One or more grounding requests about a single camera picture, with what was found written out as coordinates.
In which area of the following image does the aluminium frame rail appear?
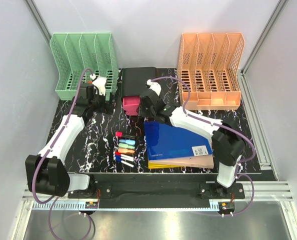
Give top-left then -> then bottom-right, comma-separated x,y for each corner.
22,181 -> 295,201

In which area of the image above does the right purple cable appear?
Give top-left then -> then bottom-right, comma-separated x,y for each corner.
148,76 -> 257,216

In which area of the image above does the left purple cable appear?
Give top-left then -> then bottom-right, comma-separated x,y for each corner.
32,67 -> 97,238

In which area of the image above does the green file organizer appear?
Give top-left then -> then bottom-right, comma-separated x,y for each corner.
49,33 -> 119,103

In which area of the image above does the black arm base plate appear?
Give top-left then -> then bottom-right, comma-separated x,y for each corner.
68,181 -> 245,200

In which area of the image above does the red whiteboard marker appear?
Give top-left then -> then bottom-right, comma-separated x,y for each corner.
115,151 -> 134,159

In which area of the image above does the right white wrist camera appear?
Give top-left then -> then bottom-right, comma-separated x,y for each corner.
146,79 -> 162,96

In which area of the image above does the green highlighter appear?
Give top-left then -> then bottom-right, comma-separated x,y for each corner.
118,143 -> 135,150

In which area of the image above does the black drawer cabinet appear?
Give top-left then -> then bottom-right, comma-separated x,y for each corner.
120,67 -> 158,99

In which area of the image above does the black marble desk mat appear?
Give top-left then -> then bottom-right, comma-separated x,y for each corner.
47,69 -> 262,174

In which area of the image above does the orange file organizer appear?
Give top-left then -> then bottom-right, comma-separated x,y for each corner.
177,32 -> 245,111

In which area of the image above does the blue whiteboard marker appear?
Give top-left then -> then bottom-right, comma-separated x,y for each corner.
115,158 -> 134,168
115,155 -> 134,163

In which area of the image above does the pink folder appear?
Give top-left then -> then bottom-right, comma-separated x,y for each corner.
163,132 -> 215,170

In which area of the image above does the purple cable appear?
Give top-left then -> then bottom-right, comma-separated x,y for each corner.
32,67 -> 97,238
148,76 -> 257,216

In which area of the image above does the blue folder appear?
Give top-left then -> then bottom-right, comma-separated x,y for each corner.
144,121 -> 213,161

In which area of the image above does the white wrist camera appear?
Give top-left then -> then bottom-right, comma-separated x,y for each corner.
146,79 -> 162,96
90,73 -> 107,96

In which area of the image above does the black pink-capped highlighter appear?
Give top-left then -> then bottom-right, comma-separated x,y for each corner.
115,131 -> 136,140

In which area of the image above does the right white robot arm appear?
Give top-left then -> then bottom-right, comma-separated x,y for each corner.
139,89 -> 246,198

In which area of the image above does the pink top drawer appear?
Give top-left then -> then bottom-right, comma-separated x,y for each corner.
122,96 -> 141,116

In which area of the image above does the orange highlighter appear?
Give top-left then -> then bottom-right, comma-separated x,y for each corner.
117,148 -> 135,154

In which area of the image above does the yellow folder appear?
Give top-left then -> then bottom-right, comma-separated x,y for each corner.
147,161 -> 181,169

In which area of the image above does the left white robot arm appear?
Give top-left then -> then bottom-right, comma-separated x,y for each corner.
25,77 -> 107,198

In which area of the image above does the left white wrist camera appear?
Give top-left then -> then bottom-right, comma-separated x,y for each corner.
90,73 -> 107,96

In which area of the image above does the blue highlighter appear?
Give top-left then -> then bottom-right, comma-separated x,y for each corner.
119,139 -> 136,146

